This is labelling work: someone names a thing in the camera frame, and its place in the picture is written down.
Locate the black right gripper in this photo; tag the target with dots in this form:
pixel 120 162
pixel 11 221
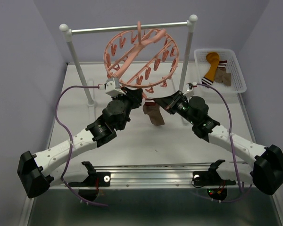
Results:
pixel 169 103

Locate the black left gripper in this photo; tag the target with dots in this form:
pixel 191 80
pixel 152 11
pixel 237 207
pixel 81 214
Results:
pixel 134 96

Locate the brown striped sock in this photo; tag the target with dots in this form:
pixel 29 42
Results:
pixel 152 109

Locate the pink round clip hanger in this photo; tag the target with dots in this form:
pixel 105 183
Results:
pixel 142 58

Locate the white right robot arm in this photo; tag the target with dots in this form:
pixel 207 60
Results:
pixel 245 146

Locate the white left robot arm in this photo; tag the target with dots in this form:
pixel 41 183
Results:
pixel 41 170

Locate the brown sock in basket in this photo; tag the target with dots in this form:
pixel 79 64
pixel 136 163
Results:
pixel 221 75

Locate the mustard yellow sock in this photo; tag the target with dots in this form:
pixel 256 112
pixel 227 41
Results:
pixel 213 59

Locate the white plastic basket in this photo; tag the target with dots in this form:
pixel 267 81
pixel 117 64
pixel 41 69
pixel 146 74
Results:
pixel 238 84

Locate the white clothes rack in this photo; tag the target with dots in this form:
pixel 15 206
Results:
pixel 68 35

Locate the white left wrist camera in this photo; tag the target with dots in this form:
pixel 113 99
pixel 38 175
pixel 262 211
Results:
pixel 112 87

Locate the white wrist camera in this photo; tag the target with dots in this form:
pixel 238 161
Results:
pixel 112 87
pixel 190 89

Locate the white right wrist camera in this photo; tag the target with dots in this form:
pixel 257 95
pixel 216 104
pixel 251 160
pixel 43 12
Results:
pixel 190 89

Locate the aluminium mounting rail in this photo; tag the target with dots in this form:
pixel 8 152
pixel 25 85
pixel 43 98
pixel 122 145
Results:
pixel 151 177

